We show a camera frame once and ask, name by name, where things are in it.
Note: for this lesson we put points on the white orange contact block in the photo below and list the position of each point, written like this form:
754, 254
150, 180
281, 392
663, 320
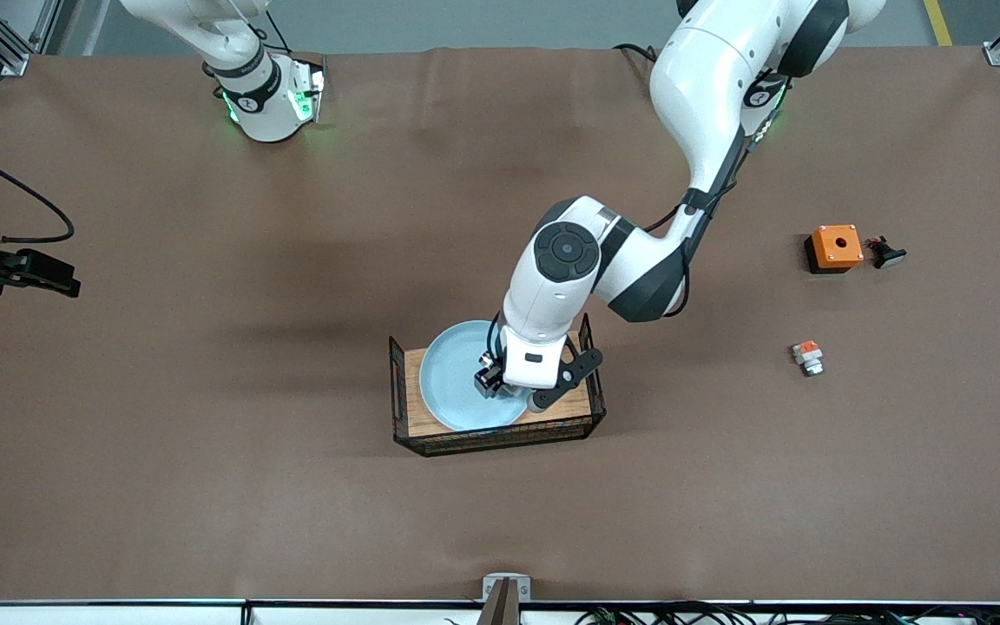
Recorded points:
808, 354

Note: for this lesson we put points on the orange button enclosure box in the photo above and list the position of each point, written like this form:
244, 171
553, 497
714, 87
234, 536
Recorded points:
837, 247

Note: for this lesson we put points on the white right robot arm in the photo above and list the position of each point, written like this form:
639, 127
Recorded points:
266, 113

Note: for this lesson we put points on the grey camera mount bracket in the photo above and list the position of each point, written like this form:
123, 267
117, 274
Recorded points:
522, 590

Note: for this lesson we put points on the brown table cover sheet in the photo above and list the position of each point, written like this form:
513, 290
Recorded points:
205, 434

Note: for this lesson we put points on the black push button actuator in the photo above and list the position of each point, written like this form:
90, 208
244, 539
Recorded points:
886, 254

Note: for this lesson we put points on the light blue round plate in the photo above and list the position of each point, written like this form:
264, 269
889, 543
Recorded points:
452, 382

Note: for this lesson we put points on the white table edge rail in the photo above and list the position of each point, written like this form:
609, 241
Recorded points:
118, 615

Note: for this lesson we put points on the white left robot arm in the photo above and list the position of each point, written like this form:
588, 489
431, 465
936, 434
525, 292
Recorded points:
708, 78

